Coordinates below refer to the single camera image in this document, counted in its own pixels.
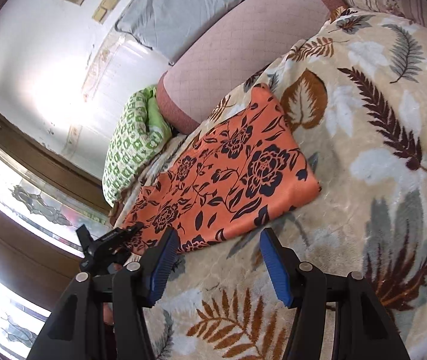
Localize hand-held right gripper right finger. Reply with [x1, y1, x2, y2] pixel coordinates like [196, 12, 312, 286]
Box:
[259, 227, 413, 360]

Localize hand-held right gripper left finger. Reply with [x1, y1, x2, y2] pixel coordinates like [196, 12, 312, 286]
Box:
[26, 227, 180, 360]

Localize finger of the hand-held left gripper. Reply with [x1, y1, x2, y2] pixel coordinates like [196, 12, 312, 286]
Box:
[116, 222, 145, 239]

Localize orange floral garment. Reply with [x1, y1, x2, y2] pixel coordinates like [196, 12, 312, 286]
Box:
[118, 82, 322, 254]

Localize wooden door with stained glass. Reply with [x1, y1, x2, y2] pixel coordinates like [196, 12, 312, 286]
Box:
[0, 90, 118, 360]

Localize green checked pillow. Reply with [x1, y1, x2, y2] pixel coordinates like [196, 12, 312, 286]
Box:
[102, 85, 173, 203]

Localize beige leaf-print blanket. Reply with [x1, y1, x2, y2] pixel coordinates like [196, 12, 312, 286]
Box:
[108, 5, 427, 360]

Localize pink sofa bolster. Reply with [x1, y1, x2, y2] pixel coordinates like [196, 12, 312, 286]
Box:
[156, 0, 343, 136]

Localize beige light switches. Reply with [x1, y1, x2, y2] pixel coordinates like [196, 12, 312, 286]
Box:
[92, 0, 122, 22]

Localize grey pillow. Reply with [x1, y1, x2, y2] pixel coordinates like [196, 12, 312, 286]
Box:
[115, 0, 293, 66]

